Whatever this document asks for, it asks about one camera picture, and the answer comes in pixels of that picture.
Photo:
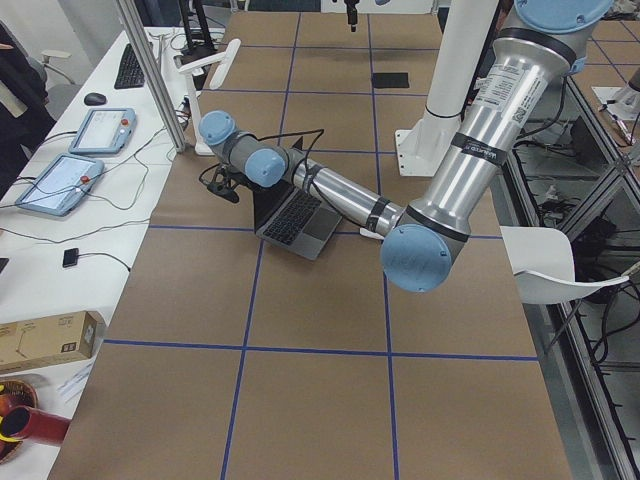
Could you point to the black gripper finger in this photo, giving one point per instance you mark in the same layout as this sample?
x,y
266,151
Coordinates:
x,y
352,14

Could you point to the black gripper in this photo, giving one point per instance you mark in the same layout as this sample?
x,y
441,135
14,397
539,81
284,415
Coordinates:
x,y
242,183

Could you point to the grey laptop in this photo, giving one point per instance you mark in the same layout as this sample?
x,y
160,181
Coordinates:
x,y
289,218

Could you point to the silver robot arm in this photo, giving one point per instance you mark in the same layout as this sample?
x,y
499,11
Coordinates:
x,y
539,42

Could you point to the black mouse pad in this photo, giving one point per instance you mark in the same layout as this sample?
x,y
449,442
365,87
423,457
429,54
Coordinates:
x,y
390,80

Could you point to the white desk lamp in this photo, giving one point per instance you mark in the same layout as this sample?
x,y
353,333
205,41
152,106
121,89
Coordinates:
x,y
220,65

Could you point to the black computer mouse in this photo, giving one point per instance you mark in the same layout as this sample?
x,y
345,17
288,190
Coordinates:
x,y
95,99

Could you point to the upper teach pendant tablet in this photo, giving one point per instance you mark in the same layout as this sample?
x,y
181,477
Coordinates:
x,y
104,131

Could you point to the teach pendant tablet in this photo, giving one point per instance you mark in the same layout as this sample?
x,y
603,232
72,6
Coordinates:
x,y
104,131
62,185

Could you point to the black keyboard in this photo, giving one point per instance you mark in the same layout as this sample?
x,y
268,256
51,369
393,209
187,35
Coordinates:
x,y
130,74

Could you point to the lower teach pendant tablet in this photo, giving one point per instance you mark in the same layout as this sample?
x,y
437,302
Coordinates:
x,y
62,185

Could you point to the small black device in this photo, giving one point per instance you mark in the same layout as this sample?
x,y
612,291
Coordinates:
x,y
70,257

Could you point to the cardboard box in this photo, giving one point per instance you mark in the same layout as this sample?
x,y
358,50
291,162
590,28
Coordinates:
x,y
48,341

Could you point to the white chair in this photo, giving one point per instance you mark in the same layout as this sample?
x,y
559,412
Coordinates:
x,y
543,266

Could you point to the red bottle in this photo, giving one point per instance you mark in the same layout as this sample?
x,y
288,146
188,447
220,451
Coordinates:
x,y
31,424

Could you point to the yellow bananas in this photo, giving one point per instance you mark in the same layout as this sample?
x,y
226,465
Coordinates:
x,y
8,403

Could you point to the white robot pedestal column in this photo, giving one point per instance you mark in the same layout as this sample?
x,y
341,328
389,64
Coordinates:
x,y
421,149

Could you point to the aluminium frame post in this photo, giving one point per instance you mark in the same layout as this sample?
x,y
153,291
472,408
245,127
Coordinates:
x,y
140,43

